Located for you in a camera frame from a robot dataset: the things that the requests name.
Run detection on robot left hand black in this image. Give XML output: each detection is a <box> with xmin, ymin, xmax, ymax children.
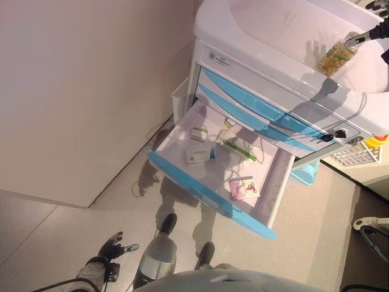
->
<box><xmin>98</xmin><ymin>231</ymin><xmax>140</xmax><ymax>263</ymax></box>

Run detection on robot right hand black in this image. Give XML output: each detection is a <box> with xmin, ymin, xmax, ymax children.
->
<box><xmin>345</xmin><ymin>0</ymin><xmax>389</xmax><ymax>66</ymax></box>

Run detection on clear bottle yellow capsules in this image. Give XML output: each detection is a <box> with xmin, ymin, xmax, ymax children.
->
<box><xmin>315</xmin><ymin>31</ymin><xmax>360</xmax><ymax>77</ymax></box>

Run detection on blue front cart drawer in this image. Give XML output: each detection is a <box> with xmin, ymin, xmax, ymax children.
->
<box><xmin>198</xmin><ymin>66</ymin><xmax>323</xmax><ymax>144</ymax></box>
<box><xmin>146</xmin><ymin>98</ymin><xmax>296</xmax><ymax>242</ymax></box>
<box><xmin>196</xmin><ymin>84</ymin><xmax>316</xmax><ymax>153</ymax></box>

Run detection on white blue medicine box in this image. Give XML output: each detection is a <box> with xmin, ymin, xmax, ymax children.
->
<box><xmin>182</xmin><ymin>146</ymin><xmax>218</xmax><ymax>167</ymax></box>

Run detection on pink medicine box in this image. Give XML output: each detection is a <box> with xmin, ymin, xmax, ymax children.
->
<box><xmin>227</xmin><ymin>175</ymin><xmax>262</xmax><ymax>202</ymax></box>

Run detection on small white green medicine box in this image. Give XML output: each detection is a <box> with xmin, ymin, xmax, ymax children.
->
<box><xmin>189</xmin><ymin>127</ymin><xmax>209</xmax><ymax>142</ymax></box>

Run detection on long white green medicine box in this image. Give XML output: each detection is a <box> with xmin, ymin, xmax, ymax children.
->
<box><xmin>221</xmin><ymin>137</ymin><xmax>258</xmax><ymax>162</ymax></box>

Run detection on robot right leg silver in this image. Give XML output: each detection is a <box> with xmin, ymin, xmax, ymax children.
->
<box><xmin>194</xmin><ymin>242</ymin><xmax>215</xmax><ymax>272</ymax></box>

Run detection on grey robot torso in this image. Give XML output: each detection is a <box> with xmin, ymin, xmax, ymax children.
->
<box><xmin>157</xmin><ymin>263</ymin><xmax>260</xmax><ymax>292</ymax></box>

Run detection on yellow sharps container red lid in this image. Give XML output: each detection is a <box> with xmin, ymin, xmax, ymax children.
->
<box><xmin>362</xmin><ymin>133</ymin><xmax>389</xmax><ymax>150</ymax></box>

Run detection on white medical cart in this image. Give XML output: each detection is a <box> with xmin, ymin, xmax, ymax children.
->
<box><xmin>185</xmin><ymin>0</ymin><xmax>389</xmax><ymax>172</ymax></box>

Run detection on black cart keys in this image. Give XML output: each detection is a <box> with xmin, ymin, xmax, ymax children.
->
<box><xmin>315</xmin><ymin>128</ymin><xmax>349</xmax><ymax>144</ymax></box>

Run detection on white mesh basket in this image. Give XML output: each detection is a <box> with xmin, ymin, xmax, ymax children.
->
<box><xmin>328</xmin><ymin>141</ymin><xmax>389</xmax><ymax>169</ymax></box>

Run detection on light blue waste bin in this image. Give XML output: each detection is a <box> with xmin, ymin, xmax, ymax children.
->
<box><xmin>289</xmin><ymin>159</ymin><xmax>321</xmax><ymax>187</ymax></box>

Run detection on white side bin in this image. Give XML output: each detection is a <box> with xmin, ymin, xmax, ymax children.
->
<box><xmin>170</xmin><ymin>76</ymin><xmax>191</xmax><ymax>122</ymax></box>

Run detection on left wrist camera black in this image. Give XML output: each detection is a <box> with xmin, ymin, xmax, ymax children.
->
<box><xmin>104</xmin><ymin>262</ymin><xmax>122</xmax><ymax>283</ymax></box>

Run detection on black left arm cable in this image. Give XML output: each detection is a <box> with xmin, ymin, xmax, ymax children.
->
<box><xmin>39</xmin><ymin>276</ymin><xmax>92</xmax><ymax>292</ymax></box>

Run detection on thin white cord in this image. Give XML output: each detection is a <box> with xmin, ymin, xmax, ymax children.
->
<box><xmin>216</xmin><ymin>127</ymin><xmax>266</xmax><ymax>165</ymax></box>

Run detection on white hospital bed frame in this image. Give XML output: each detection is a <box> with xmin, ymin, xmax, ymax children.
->
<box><xmin>352</xmin><ymin>215</ymin><xmax>389</xmax><ymax>235</ymax></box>

